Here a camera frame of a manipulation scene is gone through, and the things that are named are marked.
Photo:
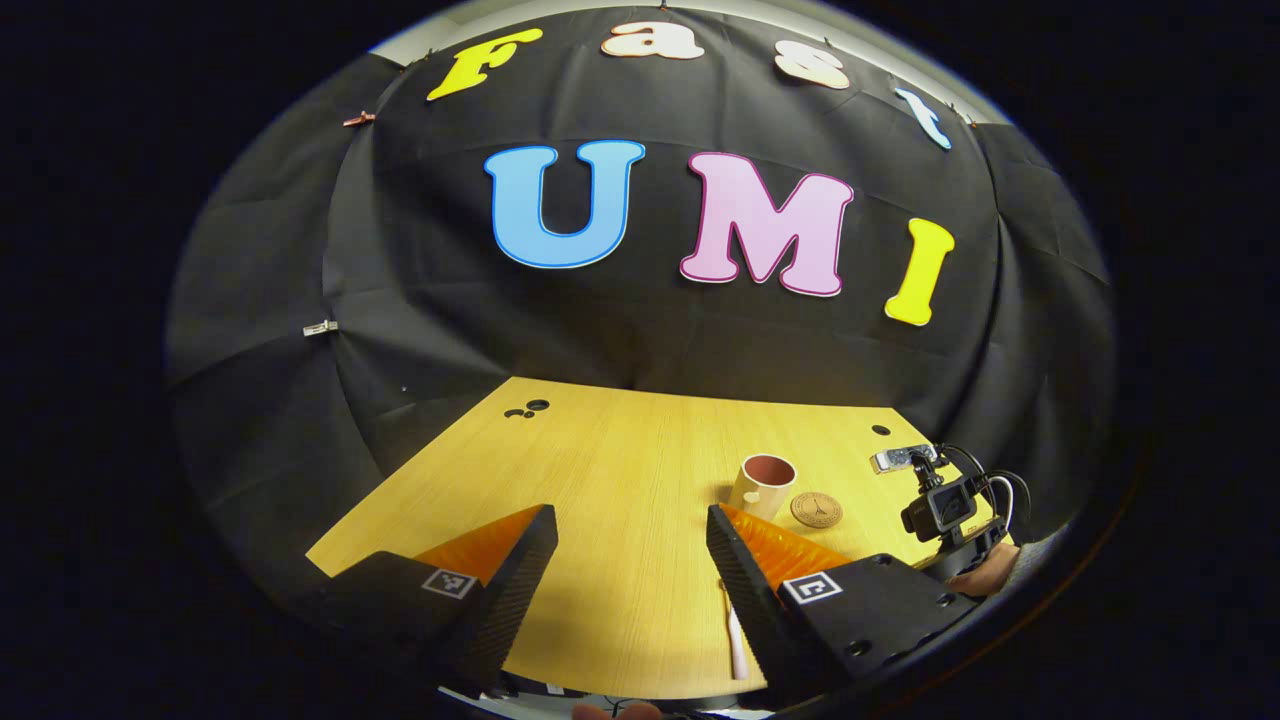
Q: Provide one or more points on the red cloth clip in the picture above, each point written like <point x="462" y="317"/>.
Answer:
<point x="358" y="118"/>

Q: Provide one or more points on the white cloth clip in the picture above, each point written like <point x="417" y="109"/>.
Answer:
<point x="320" y="327"/>

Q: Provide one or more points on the round wooden coaster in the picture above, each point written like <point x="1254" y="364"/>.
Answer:
<point x="816" y="509"/>

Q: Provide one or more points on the wooden desktop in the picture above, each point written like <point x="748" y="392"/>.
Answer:
<point x="620" y="470"/>

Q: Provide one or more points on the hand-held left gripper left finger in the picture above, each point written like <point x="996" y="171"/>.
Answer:
<point x="520" y="590"/>

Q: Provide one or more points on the black backdrop cloth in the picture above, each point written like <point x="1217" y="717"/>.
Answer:
<point x="620" y="330"/>

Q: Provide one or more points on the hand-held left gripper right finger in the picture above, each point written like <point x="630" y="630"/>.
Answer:
<point x="745" y="600"/>

